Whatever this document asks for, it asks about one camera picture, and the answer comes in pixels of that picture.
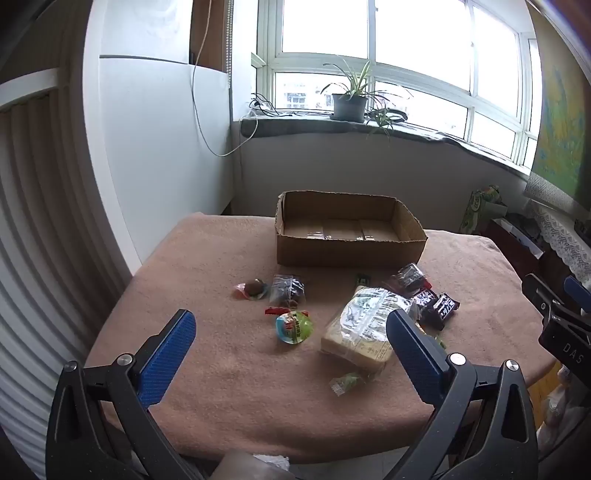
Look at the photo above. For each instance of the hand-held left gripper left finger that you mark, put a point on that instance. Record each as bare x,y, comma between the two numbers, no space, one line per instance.
171,350

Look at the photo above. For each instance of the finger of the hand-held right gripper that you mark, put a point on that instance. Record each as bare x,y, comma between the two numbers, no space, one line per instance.
577,288
538,288

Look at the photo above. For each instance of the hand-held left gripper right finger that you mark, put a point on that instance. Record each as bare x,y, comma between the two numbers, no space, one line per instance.
415,355

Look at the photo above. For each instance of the dark chocolate bar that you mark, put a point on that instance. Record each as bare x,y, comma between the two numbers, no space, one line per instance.
445,307
427,300

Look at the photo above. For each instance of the bagged sliced bread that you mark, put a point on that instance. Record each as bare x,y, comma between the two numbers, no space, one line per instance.
360,323

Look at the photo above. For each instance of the clear-wrapped green candy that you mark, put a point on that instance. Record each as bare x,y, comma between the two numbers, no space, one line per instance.
346,383

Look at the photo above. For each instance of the clear red-edged dried fruit packet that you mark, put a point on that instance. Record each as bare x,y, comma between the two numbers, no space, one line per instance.
408,277

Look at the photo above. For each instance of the brown jelly cup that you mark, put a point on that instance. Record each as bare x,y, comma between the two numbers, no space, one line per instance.
253,288

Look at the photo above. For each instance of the small red candy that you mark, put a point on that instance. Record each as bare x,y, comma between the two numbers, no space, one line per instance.
277,310

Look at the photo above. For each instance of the green jelly cup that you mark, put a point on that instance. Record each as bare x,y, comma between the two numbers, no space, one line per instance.
295,326

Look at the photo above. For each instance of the small clear dried fruit packet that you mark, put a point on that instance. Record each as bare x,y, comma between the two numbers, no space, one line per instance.
287,290

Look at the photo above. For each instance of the cardboard box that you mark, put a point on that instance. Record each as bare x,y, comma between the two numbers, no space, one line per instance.
323,251

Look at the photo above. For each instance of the white lace cloth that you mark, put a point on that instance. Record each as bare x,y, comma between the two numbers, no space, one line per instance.
561,230

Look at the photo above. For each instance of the pale plastic bag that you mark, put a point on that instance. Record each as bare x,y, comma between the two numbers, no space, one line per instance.
561,406

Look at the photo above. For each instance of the green carton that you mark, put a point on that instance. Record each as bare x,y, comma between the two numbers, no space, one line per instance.
475,210

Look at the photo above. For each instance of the white ribbed panel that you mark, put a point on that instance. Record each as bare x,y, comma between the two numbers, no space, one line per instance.
46,230

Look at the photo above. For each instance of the white refrigerator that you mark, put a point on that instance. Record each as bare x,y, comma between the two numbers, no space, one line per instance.
161,161

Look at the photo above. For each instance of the small trailing plant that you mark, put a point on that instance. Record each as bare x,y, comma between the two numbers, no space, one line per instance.
383,119

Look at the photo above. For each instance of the potted spider plant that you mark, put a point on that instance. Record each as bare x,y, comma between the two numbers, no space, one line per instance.
348,107

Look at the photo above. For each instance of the white power strip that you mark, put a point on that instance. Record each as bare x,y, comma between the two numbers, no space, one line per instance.
261,105

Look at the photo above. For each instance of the white framed window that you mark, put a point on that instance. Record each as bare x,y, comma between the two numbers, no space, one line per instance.
323,62

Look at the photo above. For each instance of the yellow wall poster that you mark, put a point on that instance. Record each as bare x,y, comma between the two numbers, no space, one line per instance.
558,129

